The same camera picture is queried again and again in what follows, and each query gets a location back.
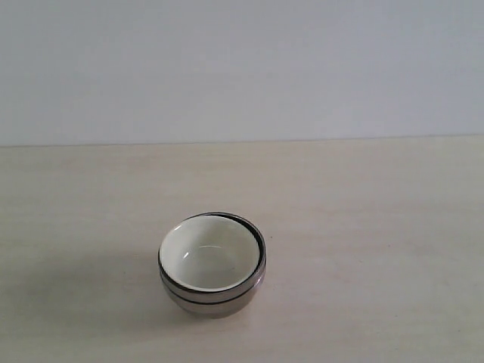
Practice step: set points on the white ceramic patterned bowl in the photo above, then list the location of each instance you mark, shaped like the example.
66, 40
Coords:
208, 257

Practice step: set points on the ribbed stainless steel bowl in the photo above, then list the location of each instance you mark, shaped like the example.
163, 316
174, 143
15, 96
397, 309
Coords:
261, 261

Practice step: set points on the plain stainless steel bowl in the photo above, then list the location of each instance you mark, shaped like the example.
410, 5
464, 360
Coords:
219, 309

